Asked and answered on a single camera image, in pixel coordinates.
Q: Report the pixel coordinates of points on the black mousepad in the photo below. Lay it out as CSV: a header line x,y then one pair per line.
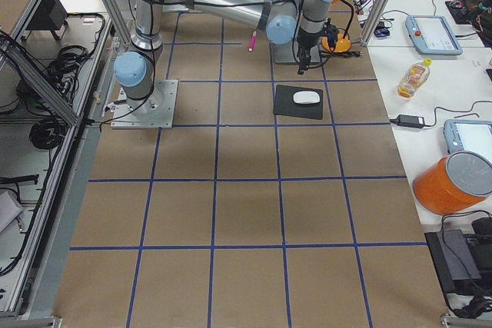
x,y
284,105

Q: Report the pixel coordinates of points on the orange desk lamp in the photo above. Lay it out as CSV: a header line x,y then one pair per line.
x,y
337,40

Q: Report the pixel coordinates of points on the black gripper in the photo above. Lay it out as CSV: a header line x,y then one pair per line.
x,y
304,45

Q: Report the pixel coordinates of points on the grey closed laptop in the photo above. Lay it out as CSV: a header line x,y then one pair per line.
x,y
287,54

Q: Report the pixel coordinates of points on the pink highlighter pen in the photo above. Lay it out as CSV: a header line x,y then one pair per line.
x,y
252,42

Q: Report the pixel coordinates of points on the orange juice bottle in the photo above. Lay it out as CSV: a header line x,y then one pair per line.
x,y
416,75

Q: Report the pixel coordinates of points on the orange cylindrical container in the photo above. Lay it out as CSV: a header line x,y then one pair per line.
x,y
456,182

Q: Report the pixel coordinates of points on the white computer mouse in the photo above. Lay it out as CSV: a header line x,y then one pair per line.
x,y
306,97

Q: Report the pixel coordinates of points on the blue teach pendant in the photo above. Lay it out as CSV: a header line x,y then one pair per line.
x,y
468,135
432,35

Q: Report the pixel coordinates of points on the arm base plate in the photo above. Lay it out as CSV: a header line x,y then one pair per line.
x,y
157,112

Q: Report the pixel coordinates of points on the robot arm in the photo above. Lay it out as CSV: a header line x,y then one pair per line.
x,y
298,23

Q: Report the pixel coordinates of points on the black power adapter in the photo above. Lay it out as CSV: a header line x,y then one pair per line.
x,y
408,121

